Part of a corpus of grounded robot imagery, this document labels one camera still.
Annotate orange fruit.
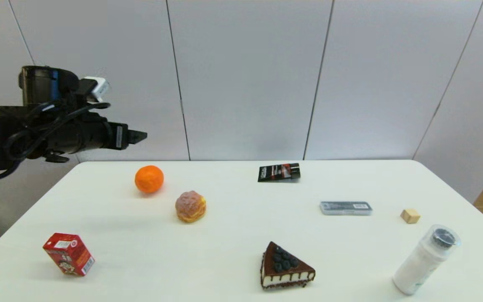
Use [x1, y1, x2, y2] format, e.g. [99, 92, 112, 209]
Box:
[135, 165, 164, 194]

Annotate cream puff pastry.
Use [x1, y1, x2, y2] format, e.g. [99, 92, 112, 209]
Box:
[175, 191, 207, 224]

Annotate red drink carton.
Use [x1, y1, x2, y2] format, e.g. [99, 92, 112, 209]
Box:
[43, 233, 95, 277]

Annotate black red tube packet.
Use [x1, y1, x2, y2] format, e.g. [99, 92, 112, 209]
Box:
[257, 163, 301, 183]

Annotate chocolate blueberry cake slice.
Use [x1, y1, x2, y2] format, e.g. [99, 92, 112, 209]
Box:
[260, 241, 316, 290]

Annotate grey flat plastic case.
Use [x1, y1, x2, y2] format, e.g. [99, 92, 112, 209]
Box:
[319, 201, 372, 216]

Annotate small wooden cube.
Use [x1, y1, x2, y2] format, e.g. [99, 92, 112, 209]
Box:
[400, 208, 421, 224]

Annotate white bottle with clear cap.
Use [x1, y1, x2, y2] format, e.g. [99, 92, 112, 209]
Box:
[392, 224, 461, 296]

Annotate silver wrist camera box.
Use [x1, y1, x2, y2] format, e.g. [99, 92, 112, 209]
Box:
[82, 76, 111, 104]

